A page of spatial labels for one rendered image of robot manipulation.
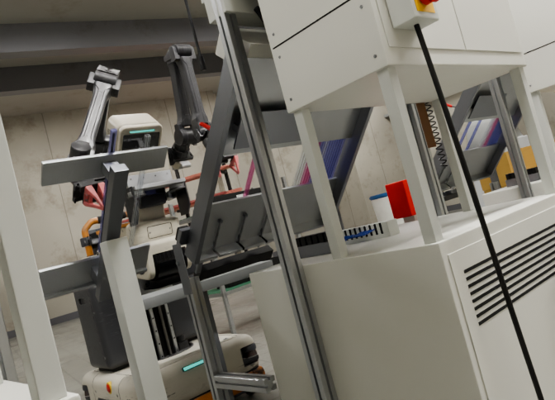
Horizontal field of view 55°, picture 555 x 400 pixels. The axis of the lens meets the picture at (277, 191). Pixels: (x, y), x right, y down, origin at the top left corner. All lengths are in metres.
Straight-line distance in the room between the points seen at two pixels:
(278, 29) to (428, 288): 0.71
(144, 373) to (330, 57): 0.95
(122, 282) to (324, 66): 0.78
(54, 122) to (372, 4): 9.97
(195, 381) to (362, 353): 1.19
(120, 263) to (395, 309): 0.74
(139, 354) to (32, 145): 9.38
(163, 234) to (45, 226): 8.13
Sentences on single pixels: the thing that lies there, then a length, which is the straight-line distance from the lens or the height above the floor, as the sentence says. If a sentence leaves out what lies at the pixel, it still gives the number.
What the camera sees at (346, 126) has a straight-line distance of 2.05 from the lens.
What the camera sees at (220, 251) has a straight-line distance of 1.88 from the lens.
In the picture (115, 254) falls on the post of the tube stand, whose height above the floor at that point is 0.77.
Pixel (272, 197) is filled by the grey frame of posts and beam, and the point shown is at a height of 0.81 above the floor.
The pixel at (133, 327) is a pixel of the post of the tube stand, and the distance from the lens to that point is 1.54.
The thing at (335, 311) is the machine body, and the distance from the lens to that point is 1.38.
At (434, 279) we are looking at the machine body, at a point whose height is 0.55.
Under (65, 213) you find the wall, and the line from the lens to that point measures 10.60.
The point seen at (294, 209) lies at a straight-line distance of 2.08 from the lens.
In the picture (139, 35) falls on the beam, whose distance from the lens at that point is 7.63.
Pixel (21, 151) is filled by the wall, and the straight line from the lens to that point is 10.74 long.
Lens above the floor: 0.75
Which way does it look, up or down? 3 degrees up
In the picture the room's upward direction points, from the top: 15 degrees counter-clockwise
